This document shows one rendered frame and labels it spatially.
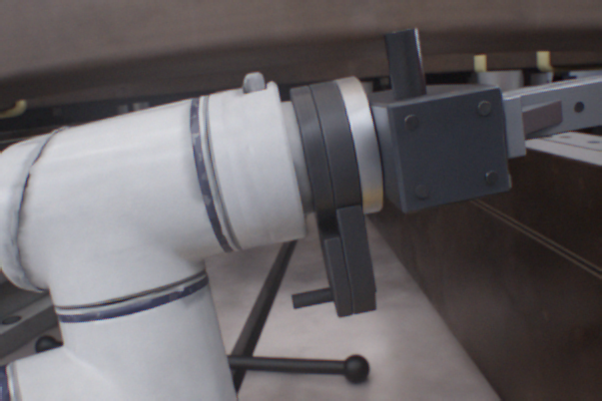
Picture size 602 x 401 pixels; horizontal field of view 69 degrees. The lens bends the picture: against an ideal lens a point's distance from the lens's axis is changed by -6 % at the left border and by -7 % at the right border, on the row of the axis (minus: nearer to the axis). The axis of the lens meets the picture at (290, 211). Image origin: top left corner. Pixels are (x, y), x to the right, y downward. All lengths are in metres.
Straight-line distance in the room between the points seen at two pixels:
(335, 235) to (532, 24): 0.74
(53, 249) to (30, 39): 0.82
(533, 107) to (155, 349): 0.23
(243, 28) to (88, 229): 0.64
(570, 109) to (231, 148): 0.19
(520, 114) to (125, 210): 0.19
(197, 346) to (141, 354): 0.03
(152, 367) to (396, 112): 0.17
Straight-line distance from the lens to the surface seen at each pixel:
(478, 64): 4.82
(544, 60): 4.33
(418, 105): 0.20
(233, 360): 0.82
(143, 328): 0.24
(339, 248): 0.24
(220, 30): 0.85
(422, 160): 0.20
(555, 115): 0.28
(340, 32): 0.83
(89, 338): 0.25
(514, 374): 0.71
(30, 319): 1.12
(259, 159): 0.22
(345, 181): 0.23
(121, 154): 0.23
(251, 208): 0.22
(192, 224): 0.23
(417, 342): 0.90
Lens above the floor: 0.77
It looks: 15 degrees down
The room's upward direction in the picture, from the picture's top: 5 degrees counter-clockwise
